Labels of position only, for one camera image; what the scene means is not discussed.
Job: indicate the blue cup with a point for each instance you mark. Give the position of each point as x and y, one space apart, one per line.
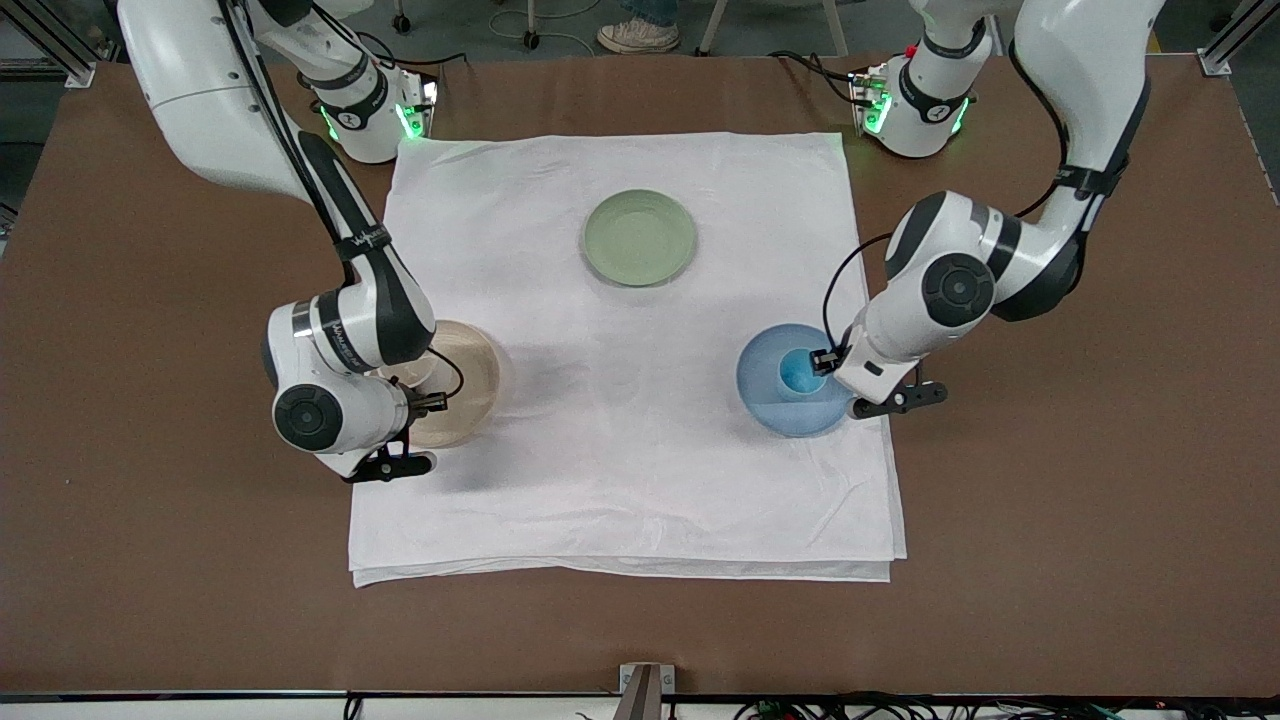
797 378

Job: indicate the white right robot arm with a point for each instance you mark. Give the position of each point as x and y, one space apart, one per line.
200 90

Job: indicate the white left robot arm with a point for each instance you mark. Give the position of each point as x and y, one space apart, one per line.
1090 60

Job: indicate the beige gray plate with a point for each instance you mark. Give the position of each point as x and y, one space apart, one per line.
472 375

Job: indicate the blue plate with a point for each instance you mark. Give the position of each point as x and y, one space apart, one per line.
765 400

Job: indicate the green plate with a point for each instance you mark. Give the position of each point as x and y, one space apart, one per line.
640 238

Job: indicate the white table cloth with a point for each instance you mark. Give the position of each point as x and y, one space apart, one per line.
620 470

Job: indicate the white stand legs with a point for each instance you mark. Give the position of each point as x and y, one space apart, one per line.
835 25

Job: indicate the white sneaker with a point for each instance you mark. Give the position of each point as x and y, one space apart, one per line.
638 36

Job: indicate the metal table edge bracket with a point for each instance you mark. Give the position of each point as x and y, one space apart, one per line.
646 685

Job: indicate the aluminium frame profile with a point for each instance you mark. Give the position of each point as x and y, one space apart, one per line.
60 55
1228 45

